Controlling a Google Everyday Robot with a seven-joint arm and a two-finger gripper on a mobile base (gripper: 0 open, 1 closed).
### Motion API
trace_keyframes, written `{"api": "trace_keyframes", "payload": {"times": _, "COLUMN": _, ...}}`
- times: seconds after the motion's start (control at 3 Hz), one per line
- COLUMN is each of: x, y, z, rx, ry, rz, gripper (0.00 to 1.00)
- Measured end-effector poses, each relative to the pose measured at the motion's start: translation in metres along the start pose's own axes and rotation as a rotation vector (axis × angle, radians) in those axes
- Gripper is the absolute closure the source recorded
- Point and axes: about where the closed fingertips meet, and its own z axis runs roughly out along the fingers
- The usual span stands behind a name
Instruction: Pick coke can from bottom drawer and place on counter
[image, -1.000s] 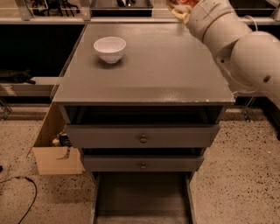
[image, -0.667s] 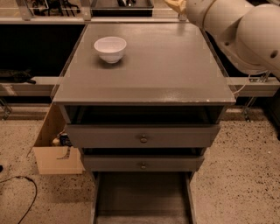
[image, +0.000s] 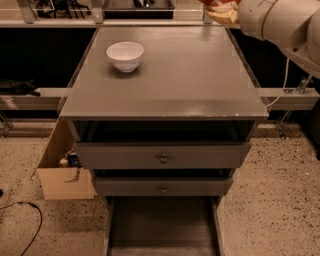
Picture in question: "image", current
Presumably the grey bottom drawer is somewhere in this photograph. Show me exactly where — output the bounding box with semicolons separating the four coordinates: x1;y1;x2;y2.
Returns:
102;197;225;256

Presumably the grey middle drawer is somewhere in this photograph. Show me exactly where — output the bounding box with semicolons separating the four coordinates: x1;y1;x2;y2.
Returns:
95;177;233;196

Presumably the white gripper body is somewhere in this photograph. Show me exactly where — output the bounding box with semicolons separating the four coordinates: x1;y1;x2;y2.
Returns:
238;0;277;38

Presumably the grey drawer cabinet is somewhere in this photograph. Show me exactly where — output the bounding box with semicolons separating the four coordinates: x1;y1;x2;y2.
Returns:
57;25;270;256

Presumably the black floor cable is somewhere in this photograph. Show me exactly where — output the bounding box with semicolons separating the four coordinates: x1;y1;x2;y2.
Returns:
0;201;44;256

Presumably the black object on rail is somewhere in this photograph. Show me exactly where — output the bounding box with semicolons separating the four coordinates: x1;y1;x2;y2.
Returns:
0;79;41;97

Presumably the grey top drawer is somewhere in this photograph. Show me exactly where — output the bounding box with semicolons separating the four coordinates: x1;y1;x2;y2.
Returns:
73;142;251;169

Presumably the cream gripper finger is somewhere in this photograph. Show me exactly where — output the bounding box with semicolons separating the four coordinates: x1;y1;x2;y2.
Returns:
204;3;239;24

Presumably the white ceramic bowl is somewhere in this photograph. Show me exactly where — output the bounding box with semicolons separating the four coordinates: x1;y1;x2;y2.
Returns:
106;42;144;73

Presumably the grey drawer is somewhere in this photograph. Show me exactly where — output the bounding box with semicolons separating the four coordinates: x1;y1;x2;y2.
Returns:
102;197;225;256
73;142;251;169
95;177;233;196

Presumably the round middle drawer knob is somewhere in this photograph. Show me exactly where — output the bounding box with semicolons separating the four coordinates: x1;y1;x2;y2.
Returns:
160;186;167;194

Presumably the wooden side box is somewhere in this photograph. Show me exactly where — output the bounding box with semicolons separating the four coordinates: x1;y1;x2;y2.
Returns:
36;119;96;200

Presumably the round top drawer knob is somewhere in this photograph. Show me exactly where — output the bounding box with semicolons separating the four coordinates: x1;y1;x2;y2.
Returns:
159;155;168;164

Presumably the dark tray in background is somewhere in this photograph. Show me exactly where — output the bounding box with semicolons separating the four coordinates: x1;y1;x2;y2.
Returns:
103;0;175;19

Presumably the white hanging cable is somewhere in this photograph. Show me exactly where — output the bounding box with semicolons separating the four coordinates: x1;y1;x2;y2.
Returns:
265;57;290;109

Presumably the round drawer knob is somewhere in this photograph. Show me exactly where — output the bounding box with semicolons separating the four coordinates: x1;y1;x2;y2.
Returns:
160;186;167;194
159;155;168;164

